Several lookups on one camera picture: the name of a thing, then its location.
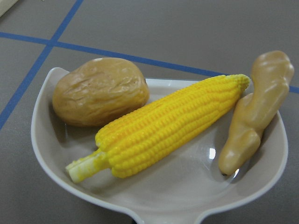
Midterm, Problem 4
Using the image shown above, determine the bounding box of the brown toy potato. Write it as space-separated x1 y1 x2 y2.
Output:
52 57 150 127

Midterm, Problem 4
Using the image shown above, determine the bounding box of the yellow toy corn cob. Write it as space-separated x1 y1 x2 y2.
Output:
65 74 250 183

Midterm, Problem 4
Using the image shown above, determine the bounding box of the tan toy ginger root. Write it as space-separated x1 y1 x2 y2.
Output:
218 50 294 175

